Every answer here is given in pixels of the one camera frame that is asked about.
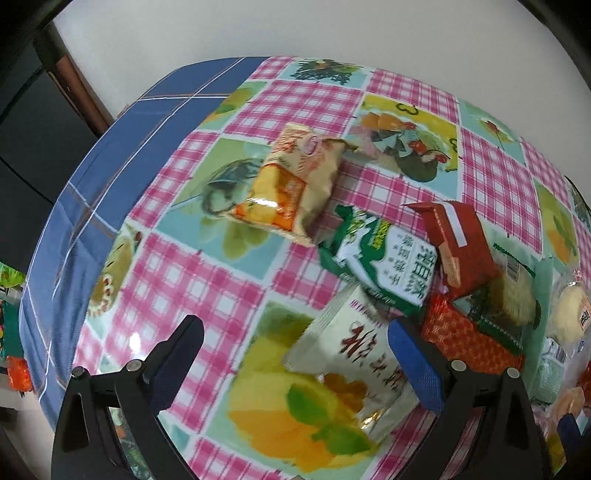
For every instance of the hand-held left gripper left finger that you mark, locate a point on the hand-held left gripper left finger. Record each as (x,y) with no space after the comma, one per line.
(180,350)

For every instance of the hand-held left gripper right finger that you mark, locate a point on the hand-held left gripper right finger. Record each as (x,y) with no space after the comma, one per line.
(418,364)

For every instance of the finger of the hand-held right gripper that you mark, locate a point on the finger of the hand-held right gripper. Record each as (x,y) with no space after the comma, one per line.
(569,429)

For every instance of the peach round bun packet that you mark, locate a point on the peach round bun packet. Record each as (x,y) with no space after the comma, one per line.
(572,399)

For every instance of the red orange patterned wrapper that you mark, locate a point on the red orange patterned wrapper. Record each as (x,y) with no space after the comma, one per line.
(466,337)

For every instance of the white packet orange fruit print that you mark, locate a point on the white packet orange fruit print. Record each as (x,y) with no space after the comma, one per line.
(351,350)

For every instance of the green white snack packet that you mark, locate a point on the green white snack packet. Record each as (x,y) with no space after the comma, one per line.
(388,258)

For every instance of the green-trimmed clear cake packet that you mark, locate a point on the green-trimmed clear cake packet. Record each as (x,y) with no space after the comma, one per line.
(508,295)

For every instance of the clear round bread packet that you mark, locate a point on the clear round bread packet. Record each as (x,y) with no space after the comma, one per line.
(572,304)

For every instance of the red snack box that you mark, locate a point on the red snack box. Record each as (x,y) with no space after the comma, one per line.
(466,240)

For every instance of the teal cardboard tray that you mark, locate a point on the teal cardboard tray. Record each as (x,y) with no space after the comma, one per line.
(542,295)

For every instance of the orange yellow snack packet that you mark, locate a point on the orange yellow snack packet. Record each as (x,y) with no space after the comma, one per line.
(281,184)

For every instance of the pink checked plastic tablecloth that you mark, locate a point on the pink checked plastic tablecloth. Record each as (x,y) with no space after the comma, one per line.
(231,300)

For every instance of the green printed bag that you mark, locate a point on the green printed bag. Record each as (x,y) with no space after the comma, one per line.
(9,277)

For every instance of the blue checked bedsheet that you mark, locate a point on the blue checked bedsheet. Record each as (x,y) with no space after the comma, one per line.
(92,184)

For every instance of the dark cabinet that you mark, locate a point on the dark cabinet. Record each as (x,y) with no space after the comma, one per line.
(23,138)

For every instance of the brown wooden rail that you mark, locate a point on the brown wooden rail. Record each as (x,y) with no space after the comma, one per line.
(78,92)

